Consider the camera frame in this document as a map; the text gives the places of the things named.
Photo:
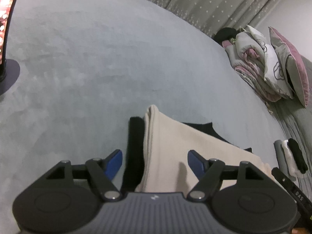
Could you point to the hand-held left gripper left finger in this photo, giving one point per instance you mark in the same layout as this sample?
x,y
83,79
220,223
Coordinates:
x,y
114,162

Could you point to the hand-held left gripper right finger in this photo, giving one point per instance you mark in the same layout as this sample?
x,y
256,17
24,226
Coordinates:
x,y
196,164

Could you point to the cream and black printed sweatshirt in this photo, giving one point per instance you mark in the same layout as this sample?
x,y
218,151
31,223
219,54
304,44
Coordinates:
x,y
165,146

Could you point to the white folded garment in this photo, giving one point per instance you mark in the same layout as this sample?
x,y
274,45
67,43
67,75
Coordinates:
x,y
288,158

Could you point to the black folded garment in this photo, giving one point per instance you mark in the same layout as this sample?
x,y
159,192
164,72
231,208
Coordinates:
x,y
297,153

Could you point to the grey folded garment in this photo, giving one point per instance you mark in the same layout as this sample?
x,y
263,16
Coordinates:
x,y
279,151

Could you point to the grey quilted blanket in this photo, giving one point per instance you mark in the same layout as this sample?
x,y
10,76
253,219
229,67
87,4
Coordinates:
x,y
299,126

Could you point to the grey bed sheet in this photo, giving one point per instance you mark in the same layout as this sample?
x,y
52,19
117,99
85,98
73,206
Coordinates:
x,y
97,65

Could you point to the pink and grey folded quilt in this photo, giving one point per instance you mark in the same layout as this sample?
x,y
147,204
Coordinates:
x,y
248,63

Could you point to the white flower print pillow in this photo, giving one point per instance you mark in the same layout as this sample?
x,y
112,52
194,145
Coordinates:
x,y
273,70

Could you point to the black bundled cloth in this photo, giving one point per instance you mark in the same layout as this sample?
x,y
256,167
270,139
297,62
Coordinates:
x,y
226,34

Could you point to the pink and grey pillow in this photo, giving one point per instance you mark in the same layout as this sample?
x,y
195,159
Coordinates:
x,y
295,58

